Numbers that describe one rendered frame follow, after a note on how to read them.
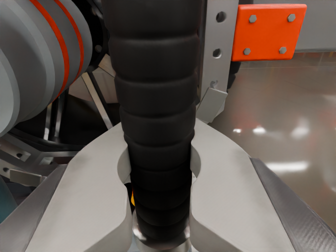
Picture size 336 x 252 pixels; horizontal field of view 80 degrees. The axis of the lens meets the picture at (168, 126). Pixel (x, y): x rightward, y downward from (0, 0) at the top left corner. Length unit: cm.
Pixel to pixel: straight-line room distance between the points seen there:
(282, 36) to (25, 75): 30
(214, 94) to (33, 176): 37
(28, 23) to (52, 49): 3
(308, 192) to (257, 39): 114
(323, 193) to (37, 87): 137
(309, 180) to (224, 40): 123
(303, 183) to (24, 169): 131
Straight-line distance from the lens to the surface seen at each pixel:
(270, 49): 33
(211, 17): 30
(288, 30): 34
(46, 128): 54
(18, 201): 76
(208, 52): 30
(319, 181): 148
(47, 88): 24
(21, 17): 23
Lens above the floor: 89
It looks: 31 degrees down
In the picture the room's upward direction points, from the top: 1 degrees counter-clockwise
